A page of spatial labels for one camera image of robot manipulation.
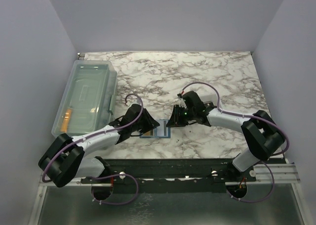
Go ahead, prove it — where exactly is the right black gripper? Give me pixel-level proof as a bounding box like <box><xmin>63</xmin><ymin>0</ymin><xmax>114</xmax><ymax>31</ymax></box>
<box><xmin>166</xmin><ymin>104</ymin><xmax>196</xmax><ymax>128</ymax></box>

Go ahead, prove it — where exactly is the gold credit card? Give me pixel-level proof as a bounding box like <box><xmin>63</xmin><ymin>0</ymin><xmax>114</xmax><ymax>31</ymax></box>
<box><xmin>143</xmin><ymin>130</ymin><xmax>154</xmax><ymax>136</ymax></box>

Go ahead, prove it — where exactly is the white magnetic stripe card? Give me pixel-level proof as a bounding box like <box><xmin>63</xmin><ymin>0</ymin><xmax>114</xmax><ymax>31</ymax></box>
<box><xmin>157</xmin><ymin>120</ymin><xmax>168</xmax><ymax>138</ymax></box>

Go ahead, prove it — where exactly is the teal leather card holder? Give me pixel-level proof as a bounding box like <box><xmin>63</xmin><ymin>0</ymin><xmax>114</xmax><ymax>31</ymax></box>
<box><xmin>140</xmin><ymin>119</ymin><xmax>171</xmax><ymax>138</ymax></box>

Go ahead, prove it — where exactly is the clear acrylic card box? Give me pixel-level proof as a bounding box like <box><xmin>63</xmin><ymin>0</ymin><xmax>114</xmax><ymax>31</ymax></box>
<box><xmin>199</xmin><ymin>94</ymin><xmax>217</xmax><ymax>105</ymax></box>

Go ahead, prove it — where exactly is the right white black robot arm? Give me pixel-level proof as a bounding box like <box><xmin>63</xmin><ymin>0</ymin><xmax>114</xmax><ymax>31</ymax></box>
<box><xmin>166</xmin><ymin>91</ymin><xmax>285</xmax><ymax>181</ymax></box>

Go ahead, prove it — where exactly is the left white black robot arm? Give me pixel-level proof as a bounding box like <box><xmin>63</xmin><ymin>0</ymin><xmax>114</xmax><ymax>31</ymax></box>
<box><xmin>38</xmin><ymin>104</ymin><xmax>160</xmax><ymax>187</ymax></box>

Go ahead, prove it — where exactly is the clear plastic storage bin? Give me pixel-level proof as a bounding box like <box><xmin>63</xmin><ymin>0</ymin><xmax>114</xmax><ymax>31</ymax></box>
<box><xmin>51</xmin><ymin>60</ymin><xmax>118</xmax><ymax>137</ymax></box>

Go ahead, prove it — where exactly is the orange tool in bin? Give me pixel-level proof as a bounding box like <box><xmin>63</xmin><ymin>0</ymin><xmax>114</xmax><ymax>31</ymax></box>
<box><xmin>60</xmin><ymin>108</ymin><xmax>72</xmax><ymax>133</ymax></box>

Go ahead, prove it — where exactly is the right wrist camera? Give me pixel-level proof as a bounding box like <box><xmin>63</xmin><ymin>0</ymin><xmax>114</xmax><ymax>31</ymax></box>
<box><xmin>177</xmin><ymin>93</ymin><xmax>187</xmax><ymax>108</ymax></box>

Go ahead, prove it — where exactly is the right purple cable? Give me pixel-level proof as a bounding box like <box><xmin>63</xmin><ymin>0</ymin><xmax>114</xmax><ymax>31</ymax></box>
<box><xmin>181</xmin><ymin>82</ymin><xmax>290</xmax><ymax>203</ymax></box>

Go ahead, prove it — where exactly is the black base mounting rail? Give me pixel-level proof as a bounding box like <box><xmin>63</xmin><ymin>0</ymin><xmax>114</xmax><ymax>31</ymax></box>
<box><xmin>74</xmin><ymin>157</ymin><xmax>288</xmax><ymax>195</ymax></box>

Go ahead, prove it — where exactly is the aluminium extrusion rail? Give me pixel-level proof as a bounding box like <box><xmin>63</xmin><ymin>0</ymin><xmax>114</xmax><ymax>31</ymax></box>
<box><xmin>47</xmin><ymin>163</ymin><xmax>300</xmax><ymax>188</ymax></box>

